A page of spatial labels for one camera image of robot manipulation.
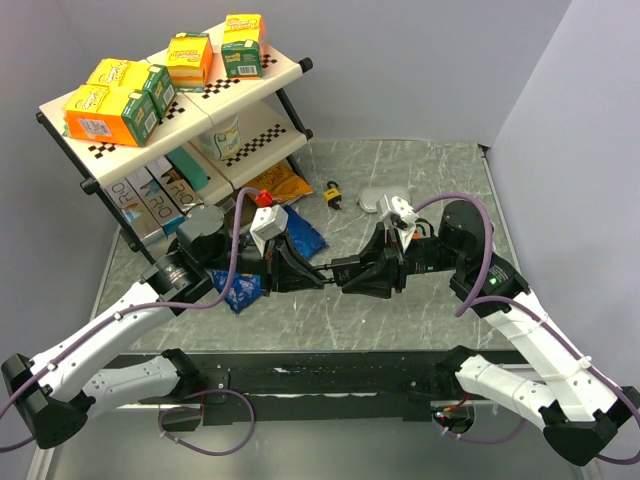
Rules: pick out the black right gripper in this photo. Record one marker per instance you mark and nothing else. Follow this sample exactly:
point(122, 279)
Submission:
point(374, 281)

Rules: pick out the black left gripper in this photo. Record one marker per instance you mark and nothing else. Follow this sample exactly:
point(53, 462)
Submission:
point(281, 273)

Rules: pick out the black padlock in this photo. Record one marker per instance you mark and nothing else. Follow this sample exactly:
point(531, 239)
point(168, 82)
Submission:
point(347, 270)

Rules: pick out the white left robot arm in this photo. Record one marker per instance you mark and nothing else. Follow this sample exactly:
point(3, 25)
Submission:
point(56, 392)

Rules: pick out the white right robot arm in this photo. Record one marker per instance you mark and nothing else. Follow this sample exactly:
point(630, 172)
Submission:
point(578, 409)

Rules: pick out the yellow padlock with key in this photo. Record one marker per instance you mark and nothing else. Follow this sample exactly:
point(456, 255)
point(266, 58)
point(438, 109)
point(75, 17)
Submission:
point(332, 195)

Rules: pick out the blue Doritos chip bag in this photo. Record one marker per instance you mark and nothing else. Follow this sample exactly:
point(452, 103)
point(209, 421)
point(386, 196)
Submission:
point(246, 288)

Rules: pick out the grey silver sponge pad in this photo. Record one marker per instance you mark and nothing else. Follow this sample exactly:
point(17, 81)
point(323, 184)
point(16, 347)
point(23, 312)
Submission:
point(368, 197)

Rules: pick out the yellow honey dijon chip bag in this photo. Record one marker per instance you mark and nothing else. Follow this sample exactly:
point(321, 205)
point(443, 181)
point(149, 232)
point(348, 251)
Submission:
point(278, 184)

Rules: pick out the brown snack bag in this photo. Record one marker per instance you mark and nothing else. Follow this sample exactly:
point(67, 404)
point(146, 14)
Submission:
point(228, 206)

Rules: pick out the teal box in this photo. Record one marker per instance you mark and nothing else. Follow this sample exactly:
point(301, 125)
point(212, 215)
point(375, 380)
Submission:
point(189, 168)

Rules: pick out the white paper cup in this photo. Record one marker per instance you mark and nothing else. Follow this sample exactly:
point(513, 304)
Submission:
point(223, 140)

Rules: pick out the beige two-tier shelf rack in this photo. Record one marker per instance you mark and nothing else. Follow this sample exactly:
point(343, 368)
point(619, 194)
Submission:
point(271, 131)

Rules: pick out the middle white RO box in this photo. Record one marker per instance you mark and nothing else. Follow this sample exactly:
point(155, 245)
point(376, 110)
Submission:
point(162, 208)

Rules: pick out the white ro box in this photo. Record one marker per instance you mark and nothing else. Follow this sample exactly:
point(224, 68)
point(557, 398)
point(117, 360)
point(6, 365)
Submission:
point(162, 208)
point(135, 212)

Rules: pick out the left white RO box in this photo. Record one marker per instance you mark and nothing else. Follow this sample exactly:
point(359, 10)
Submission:
point(135, 212)

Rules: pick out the green yellow sponge box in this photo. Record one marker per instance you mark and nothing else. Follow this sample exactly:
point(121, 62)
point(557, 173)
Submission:
point(243, 45)

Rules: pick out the orange yellow sponge pack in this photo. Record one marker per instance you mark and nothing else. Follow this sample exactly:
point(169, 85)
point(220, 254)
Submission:
point(189, 58)

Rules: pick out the front orange sponge box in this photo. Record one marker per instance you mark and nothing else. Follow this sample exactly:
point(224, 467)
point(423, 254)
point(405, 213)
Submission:
point(116, 115)

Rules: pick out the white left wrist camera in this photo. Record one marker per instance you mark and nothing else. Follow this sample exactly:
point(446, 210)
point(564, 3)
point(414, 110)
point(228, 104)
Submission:
point(268, 222)

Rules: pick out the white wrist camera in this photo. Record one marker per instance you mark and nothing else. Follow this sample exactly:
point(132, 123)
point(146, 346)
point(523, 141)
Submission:
point(268, 222)
point(398, 218)

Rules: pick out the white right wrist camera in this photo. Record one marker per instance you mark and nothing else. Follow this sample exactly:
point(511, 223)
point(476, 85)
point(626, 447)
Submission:
point(398, 218)

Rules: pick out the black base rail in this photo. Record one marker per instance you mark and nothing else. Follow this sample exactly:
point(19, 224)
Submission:
point(315, 385)

